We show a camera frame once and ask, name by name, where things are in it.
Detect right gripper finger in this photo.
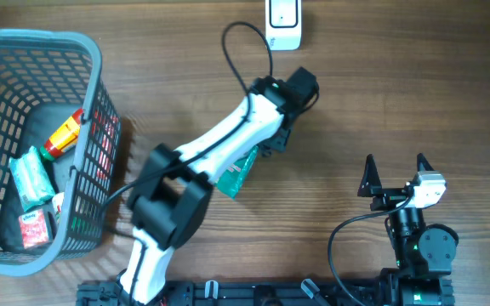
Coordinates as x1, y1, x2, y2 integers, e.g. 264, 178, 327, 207
357, 154, 383, 197
417, 153, 434, 172

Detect green 3M gloves packet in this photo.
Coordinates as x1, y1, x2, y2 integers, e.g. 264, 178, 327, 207
216, 146, 259, 199

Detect red sriracha sauce bottle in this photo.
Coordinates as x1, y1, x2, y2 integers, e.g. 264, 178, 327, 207
39, 108, 83, 162

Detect green lid white jar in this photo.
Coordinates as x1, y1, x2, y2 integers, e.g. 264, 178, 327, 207
51, 192, 65, 223

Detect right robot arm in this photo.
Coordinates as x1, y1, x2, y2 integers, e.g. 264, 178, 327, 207
357, 154, 459, 306

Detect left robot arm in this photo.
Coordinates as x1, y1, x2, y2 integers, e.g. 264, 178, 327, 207
117, 67, 319, 305

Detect white barcode scanner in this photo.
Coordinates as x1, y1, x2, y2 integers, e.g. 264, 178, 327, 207
265, 0, 303, 51

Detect pale green wipes packet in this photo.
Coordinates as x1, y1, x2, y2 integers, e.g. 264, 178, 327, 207
9, 146, 56, 212

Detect red tissue packet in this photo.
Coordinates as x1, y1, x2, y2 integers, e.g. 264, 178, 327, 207
18, 209, 53, 249

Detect grey plastic mesh basket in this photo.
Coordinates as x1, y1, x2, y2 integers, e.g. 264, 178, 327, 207
0, 29, 122, 276

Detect right camera cable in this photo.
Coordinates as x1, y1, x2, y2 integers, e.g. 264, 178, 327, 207
327, 186, 416, 306

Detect camera cable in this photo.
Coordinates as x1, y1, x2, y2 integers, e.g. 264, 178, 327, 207
327, 186, 416, 306
100, 20, 275, 213

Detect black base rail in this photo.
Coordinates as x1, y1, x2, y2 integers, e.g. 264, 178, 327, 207
76, 279, 456, 306

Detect left camera cable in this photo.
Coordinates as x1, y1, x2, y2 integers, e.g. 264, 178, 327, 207
100, 20, 275, 213

